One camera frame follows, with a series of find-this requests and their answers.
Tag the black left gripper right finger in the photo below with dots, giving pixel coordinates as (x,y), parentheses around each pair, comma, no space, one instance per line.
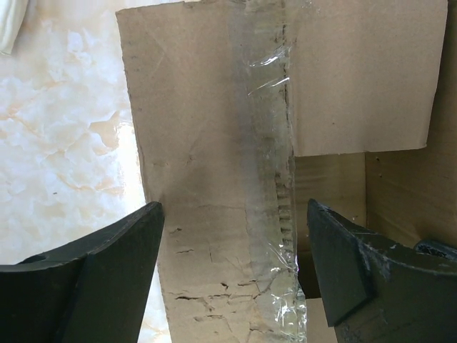
(377,290)

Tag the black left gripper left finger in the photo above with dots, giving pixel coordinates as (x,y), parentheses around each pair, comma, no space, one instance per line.
(93,289)

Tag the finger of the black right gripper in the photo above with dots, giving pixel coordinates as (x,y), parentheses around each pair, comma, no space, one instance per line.
(435,248)

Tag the brown cardboard express box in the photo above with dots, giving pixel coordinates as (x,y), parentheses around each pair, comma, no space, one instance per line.
(244,111)

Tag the green white leek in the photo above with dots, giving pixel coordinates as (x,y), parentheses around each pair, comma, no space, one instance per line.
(11,16)

